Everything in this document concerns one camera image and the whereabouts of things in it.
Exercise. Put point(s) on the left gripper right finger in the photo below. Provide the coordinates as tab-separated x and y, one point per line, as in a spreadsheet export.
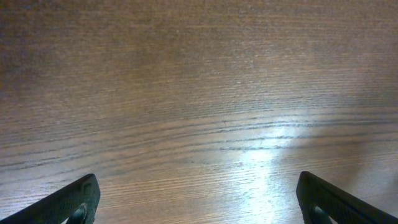
322	202

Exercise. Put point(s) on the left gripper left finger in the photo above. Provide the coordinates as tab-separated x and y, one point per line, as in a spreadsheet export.
75	203

